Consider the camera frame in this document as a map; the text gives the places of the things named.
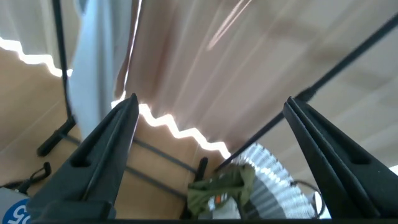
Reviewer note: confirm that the pale grey shorts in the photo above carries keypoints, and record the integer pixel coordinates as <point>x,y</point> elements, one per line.
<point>99,62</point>

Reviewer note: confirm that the white laundry basket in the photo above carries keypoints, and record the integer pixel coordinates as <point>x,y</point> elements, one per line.
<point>273,186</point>

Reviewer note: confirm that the green printed shirt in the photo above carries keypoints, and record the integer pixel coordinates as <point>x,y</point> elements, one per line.
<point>230,183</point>

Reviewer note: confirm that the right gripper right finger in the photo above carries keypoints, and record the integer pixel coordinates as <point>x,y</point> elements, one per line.
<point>351,186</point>

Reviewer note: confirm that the black clothes rack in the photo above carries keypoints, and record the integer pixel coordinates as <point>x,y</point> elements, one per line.
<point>61,46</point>

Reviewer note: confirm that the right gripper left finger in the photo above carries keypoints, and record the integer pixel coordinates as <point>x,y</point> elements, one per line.
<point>93,174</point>

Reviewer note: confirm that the beige curtain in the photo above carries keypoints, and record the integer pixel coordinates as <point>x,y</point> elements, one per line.
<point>217,77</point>

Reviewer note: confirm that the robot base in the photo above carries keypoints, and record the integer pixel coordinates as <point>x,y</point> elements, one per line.
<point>12,208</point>

